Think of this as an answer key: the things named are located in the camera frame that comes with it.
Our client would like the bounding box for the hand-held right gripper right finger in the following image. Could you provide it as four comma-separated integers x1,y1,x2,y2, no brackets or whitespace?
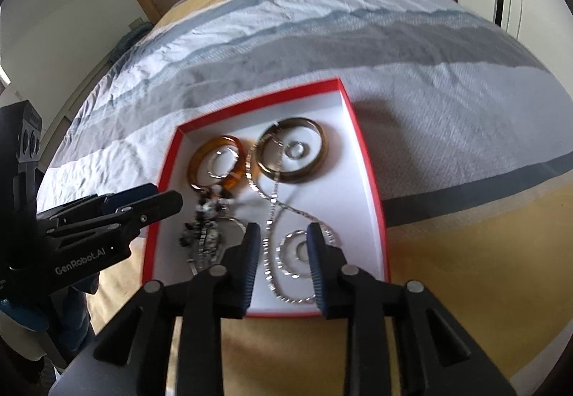
305,222,474,396

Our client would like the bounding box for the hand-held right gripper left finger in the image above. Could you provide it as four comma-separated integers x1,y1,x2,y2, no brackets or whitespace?
92,222,263,396

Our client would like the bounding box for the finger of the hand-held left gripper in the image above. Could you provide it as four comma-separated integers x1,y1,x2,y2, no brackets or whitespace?
45,191,184,247
38,183,159,226

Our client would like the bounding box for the silver beaded bracelet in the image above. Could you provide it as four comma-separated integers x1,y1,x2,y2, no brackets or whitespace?
274,231,314,278

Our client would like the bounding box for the striped bed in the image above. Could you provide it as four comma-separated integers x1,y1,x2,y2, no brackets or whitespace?
36,0,573,396

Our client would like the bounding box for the dark brown bangle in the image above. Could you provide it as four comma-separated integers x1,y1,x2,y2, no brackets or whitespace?
255,117,329,184

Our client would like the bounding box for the red jewelry box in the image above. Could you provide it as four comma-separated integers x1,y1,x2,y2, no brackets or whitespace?
142,78,391,318

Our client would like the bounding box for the blue cloth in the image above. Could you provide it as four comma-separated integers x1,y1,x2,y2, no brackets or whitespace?
110,23,153,63

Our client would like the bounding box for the thin silver hoop bangle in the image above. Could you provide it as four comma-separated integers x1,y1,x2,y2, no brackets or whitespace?
190,217,248,278

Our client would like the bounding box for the silver chain necklace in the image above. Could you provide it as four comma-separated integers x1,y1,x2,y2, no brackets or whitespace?
245,123,340,305

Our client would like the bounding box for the small silver ring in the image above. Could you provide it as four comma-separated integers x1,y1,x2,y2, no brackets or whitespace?
284,140,310,160

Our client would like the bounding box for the amber bangle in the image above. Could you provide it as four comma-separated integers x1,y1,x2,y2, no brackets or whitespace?
187,134,247,193

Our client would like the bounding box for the dark beaded charm bracelet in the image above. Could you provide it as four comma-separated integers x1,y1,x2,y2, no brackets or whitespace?
181,185,233,271

